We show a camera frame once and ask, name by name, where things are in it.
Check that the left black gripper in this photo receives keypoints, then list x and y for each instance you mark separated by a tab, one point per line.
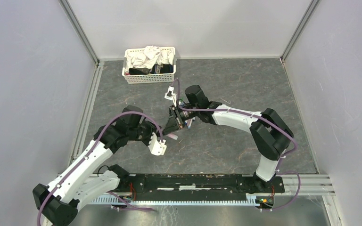
152	128

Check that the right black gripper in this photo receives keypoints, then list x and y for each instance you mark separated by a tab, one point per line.
176	122

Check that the pink highlighter pen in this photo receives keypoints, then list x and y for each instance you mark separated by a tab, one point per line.
172	136

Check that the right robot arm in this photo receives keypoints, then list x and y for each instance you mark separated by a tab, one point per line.
270	133

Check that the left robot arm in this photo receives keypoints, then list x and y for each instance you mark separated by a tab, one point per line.
84	168

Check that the white plastic basket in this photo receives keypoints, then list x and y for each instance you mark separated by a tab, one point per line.
151	78

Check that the black box in basket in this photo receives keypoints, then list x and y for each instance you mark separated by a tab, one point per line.
156	69

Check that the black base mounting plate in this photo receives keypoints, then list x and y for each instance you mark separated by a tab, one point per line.
196	187

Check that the white crumpled cloth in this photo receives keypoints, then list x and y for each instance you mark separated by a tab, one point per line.
149	56

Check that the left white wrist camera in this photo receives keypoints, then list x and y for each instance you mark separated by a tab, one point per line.
156	146

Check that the aluminium frame rail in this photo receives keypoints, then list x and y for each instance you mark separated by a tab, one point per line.
295	186

